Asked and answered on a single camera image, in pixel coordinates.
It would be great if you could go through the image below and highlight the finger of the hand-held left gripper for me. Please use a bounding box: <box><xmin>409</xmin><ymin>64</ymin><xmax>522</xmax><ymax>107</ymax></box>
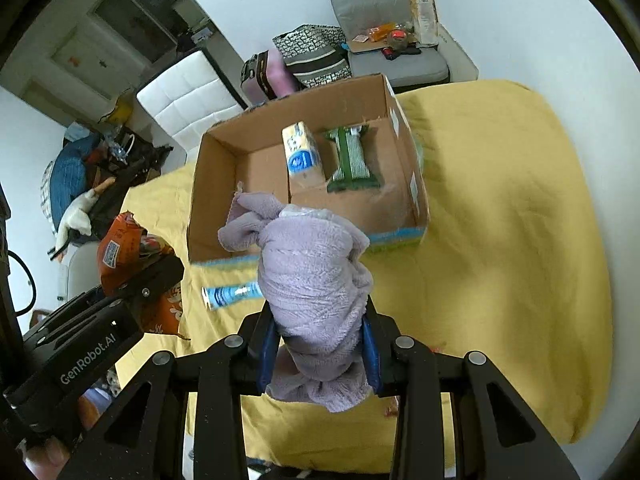
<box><xmin>21</xmin><ymin>255</ymin><xmax>186</xmax><ymax>348</ymax></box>

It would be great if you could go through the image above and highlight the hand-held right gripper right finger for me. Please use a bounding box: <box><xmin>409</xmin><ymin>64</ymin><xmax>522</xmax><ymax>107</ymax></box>
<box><xmin>362</xmin><ymin>302</ymin><xmax>574</xmax><ymax>480</ymax></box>

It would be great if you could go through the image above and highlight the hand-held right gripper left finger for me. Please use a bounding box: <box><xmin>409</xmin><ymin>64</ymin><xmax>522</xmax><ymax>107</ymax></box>
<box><xmin>62</xmin><ymin>309</ymin><xmax>282</xmax><ymax>480</ymax></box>

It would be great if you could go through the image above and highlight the orange snack bag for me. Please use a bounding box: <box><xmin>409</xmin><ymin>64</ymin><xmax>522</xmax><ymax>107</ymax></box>
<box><xmin>97</xmin><ymin>211</ymin><xmax>192</xmax><ymax>341</ymax></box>

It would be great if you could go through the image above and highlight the purple fleece towel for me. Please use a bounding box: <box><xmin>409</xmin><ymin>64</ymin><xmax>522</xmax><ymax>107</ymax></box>
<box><xmin>217</xmin><ymin>190</ymin><xmax>375</xmax><ymax>413</ymax></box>

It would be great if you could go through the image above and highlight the cardboard box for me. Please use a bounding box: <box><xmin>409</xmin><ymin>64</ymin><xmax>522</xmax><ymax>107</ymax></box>
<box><xmin>186</xmin><ymin>73</ymin><xmax>431</xmax><ymax>264</ymax></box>

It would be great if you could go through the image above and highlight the person's left hand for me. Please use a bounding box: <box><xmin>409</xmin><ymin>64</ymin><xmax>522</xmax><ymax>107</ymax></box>
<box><xmin>22</xmin><ymin>435</ymin><xmax>72</xmax><ymax>477</ymax></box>

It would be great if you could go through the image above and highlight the blue white tube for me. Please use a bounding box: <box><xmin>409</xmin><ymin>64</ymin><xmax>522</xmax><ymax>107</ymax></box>
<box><xmin>201</xmin><ymin>281</ymin><xmax>265</xmax><ymax>311</ymax></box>

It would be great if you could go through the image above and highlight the white goose plush toy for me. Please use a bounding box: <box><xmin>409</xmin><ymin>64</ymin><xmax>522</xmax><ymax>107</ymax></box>
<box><xmin>54</xmin><ymin>179</ymin><xmax>117</xmax><ymax>257</ymax></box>

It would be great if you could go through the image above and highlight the blue clothing pile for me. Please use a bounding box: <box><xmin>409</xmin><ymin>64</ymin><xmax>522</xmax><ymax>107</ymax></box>
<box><xmin>42</xmin><ymin>135</ymin><xmax>109</xmax><ymax>223</ymax></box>

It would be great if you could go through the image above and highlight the yellow blanket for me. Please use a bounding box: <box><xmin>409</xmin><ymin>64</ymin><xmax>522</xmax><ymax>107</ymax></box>
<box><xmin>115</xmin><ymin>79</ymin><xmax>617</xmax><ymax>477</ymax></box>

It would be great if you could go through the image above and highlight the white padded chair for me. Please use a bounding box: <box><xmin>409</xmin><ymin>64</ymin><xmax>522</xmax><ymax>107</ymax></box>
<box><xmin>136</xmin><ymin>49</ymin><xmax>249</xmax><ymax>154</ymax></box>

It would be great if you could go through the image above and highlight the yellow tissue packet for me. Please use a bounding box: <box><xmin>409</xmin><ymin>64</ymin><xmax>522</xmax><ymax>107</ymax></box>
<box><xmin>281</xmin><ymin>121</ymin><xmax>326</xmax><ymax>192</ymax></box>

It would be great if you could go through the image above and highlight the green wrapped packet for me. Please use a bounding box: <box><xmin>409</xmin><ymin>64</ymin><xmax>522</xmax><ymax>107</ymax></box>
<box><xmin>322</xmin><ymin>125</ymin><xmax>384</xmax><ymax>194</ymax></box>

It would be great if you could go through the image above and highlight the pink suitcase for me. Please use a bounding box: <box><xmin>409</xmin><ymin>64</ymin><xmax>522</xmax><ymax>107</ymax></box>
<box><xmin>240</xmin><ymin>50</ymin><xmax>302</xmax><ymax>107</ymax></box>

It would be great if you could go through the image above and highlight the white panelled door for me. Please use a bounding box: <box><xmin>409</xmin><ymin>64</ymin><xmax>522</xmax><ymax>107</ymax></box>
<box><xmin>50</xmin><ymin>0</ymin><xmax>203</xmax><ymax>98</ymax></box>

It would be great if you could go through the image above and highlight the patterned tote bag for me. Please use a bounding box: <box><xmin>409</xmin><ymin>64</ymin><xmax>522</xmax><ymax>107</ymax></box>
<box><xmin>272</xmin><ymin>24</ymin><xmax>354</xmax><ymax>89</ymax></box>

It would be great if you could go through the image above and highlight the white board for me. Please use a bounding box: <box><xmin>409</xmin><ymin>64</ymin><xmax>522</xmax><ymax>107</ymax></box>
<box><xmin>437</xmin><ymin>25</ymin><xmax>479</xmax><ymax>82</ymax></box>

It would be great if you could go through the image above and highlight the orange small packet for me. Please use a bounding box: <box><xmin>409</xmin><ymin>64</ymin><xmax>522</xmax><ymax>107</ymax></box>
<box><xmin>369</xmin><ymin>22</ymin><xmax>401</xmax><ymax>42</ymax></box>

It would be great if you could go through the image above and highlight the orange white package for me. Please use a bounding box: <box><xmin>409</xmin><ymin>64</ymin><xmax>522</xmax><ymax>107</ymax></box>
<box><xmin>407</xmin><ymin>0</ymin><xmax>441</xmax><ymax>46</ymax></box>

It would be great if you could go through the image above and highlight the black cable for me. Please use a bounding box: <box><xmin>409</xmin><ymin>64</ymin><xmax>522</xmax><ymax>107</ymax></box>
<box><xmin>0</xmin><ymin>247</ymin><xmax>39</xmax><ymax>317</ymax></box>

